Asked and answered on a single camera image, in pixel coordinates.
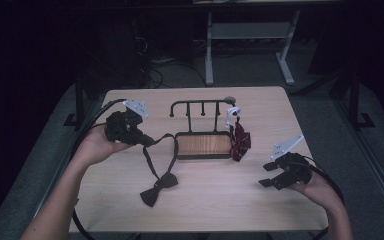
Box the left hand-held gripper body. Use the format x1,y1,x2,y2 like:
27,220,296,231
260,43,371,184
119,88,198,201
104,98,150,146

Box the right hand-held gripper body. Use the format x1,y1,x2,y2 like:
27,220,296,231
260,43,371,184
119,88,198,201
270,134,313,192

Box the red striped bow tie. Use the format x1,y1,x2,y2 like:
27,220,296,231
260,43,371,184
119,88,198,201
225,105,252,163

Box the dark maroon bow tie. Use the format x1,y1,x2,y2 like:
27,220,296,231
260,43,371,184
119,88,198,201
139,133,180,208

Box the black rack with wooden base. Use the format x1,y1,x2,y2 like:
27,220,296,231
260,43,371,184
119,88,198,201
169,96,238,160

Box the person's left hand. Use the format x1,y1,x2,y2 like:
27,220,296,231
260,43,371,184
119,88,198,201
75,124,133,167

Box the person's right hand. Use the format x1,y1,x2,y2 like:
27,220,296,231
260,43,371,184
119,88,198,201
287,171,344,209

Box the black metal stand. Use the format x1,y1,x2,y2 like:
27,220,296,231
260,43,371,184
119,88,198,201
63,74,88,128
344,71,376,130

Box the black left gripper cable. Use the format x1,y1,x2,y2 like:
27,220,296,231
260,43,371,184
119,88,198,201
69,98,129,240

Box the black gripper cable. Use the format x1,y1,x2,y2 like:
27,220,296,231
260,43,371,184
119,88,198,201
69,98,129,240
299,154,345,240

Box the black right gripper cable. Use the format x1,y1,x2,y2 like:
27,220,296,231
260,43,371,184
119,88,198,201
299,154,345,240

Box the black floor cables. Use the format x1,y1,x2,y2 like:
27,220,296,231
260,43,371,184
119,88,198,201
136,33,208,88

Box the white metal frame desk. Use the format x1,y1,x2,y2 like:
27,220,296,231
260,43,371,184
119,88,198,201
204,9,302,86

